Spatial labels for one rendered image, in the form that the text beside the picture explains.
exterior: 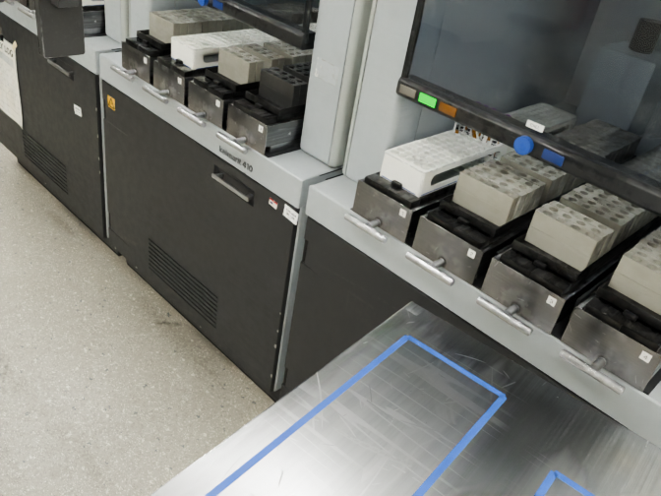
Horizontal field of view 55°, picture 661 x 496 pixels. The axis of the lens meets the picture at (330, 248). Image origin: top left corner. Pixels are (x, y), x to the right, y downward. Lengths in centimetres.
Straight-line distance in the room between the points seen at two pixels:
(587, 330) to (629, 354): 7
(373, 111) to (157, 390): 100
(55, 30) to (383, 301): 92
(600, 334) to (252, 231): 83
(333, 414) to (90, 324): 143
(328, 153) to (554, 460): 85
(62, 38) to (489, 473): 56
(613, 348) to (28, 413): 140
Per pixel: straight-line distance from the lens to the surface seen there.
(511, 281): 108
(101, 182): 216
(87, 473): 170
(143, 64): 176
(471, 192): 116
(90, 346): 200
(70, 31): 50
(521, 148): 107
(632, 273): 107
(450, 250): 112
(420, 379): 79
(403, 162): 119
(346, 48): 131
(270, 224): 146
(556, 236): 110
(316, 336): 147
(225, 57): 159
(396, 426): 73
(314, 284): 141
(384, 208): 119
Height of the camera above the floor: 135
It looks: 33 degrees down
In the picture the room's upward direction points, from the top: 10 degrees clockwise
